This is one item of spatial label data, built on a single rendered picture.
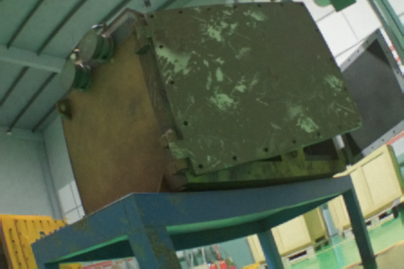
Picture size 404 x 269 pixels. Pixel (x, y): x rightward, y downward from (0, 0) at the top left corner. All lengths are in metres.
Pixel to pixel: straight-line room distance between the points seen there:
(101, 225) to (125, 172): 0.32
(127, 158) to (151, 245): 0.47
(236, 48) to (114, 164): 0.56
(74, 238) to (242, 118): 0.67
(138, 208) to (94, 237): 0.24
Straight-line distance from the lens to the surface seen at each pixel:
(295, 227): 7.04
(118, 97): 1.51
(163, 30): 1.40
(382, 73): 2.28
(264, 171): 1.58
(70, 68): 1.67
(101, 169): 1.57
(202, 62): 1.35
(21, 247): 3.82
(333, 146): 2.46
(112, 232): 1.17
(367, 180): 6.48
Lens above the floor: 0.37
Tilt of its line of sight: 21 degrees up
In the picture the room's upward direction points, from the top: 20 degrees counter-clockwise
